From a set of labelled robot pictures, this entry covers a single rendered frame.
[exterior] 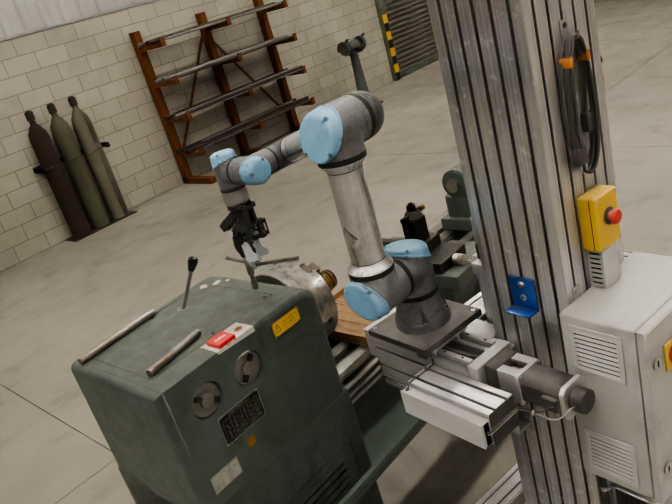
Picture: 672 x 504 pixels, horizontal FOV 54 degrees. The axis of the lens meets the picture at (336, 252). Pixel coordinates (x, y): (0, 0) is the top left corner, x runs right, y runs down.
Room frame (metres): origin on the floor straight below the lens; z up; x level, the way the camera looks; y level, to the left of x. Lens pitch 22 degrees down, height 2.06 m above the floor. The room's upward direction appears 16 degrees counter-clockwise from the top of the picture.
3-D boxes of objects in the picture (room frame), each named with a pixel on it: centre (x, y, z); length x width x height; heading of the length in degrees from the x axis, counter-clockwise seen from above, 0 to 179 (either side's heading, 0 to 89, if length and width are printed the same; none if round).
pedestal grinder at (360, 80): (10.92, -1.17, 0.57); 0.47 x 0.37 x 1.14; 131
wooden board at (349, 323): (2.27, 0.00, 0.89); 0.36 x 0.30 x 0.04; 43
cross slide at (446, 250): (2.52, -0.29, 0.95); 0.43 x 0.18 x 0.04; 43
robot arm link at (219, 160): (1.86, 0.23, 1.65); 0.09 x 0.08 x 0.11; 40
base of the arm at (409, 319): (1.59, -0.18, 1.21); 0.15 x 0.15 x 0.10
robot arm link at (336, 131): (1.50, -0.07, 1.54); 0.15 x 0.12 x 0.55; 130
